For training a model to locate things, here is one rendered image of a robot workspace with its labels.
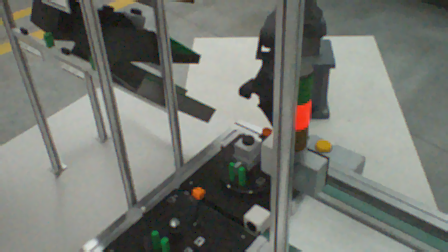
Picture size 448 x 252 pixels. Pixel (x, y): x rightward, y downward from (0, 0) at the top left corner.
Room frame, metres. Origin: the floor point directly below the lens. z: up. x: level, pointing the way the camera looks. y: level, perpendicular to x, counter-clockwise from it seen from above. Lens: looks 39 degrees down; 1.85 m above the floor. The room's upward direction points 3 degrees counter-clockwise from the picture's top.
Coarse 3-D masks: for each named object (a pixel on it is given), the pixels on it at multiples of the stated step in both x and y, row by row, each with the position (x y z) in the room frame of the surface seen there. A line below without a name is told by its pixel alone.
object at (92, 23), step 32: (0, 0) 1.06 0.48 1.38; (160, 0) 0.99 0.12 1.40; (96, 32) 0.86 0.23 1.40; (160, 32) 0.98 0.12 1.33; (96, 64) 0.86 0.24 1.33; (160, 64) 0.99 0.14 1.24; (32, 96) 1.06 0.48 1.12; (96, 96) 1.20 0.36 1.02; (128, 160) 0.86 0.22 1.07; (128, 192) 0.85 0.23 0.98
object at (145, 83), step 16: (112, 64) 1.07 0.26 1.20; (128, 64) 1.10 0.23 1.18; (128, 80) 1.07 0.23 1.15; (144, 80) 0.98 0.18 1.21; (160, 80) 1.15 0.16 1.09; (144, 96) 0.97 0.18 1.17; (160, 96) 1.00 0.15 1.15; (176, 96) 1.03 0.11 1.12; (192, 112) 1.06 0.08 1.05; (208, 112) 1.09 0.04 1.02
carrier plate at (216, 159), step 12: (228, 144) 1.02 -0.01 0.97; (216, 156) 0.97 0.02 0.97; (228, 156) 0.97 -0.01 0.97; (204, 168) 0.93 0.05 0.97; (216, 168) 0.93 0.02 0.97; (192, 180) 0.89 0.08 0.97; (204, 180) 0.89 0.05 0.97; (216, 180) 0.88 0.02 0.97; (192, 192) 0.85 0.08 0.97; (216, 192) 0.84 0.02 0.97; (228, 192) 0.84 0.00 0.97; (216, 204) 0.81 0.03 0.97; (228, 204) 0.80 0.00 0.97; (240, 204) 0.80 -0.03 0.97; (252, 204) 0.80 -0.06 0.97; (264, 204) 0.80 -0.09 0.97; (228, 216) 0.78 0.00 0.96; (240, 216) 0.77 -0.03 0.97
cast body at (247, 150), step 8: (248, 136) 0.90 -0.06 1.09; (240, 144) 0.88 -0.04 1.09; (248, 144) 0.87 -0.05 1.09; (256, 144) 0.88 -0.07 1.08; (240, 152) 0.87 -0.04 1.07; (248, 152) 0.86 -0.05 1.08; (256, 152) 0.88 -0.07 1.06; (240, 160) 0.86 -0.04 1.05; (248, 160) 0.86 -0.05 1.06; (256, 160) 0.88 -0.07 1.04; (248, 168) 0.85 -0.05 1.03
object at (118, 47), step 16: (80, 16) 1.01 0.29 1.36; (112, 16) 1.08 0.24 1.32; (80, 32) 0.99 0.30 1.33; (112, 32) 0.94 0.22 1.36; (128, 32) 0.96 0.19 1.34; (144, 32) 0.99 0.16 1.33; (112, 48) 0.93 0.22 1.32; (128, 48) 0.96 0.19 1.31; (144, 48) 0.98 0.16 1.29; (176, 48) 1.14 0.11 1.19
